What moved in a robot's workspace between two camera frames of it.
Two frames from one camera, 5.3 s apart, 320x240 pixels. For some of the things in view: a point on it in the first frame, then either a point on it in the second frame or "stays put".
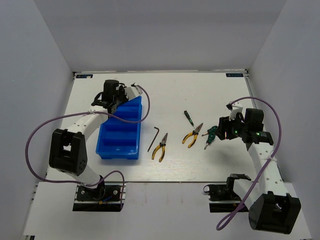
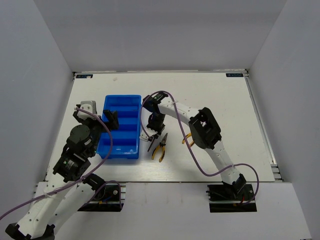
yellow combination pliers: (162, 144) stays put
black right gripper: (224, 125) → (158, 131)
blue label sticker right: (234, 75) stays put
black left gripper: (122, 90) → (113, 123)
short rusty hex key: (158, 130) stays put
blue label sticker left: (84, 76) stays put
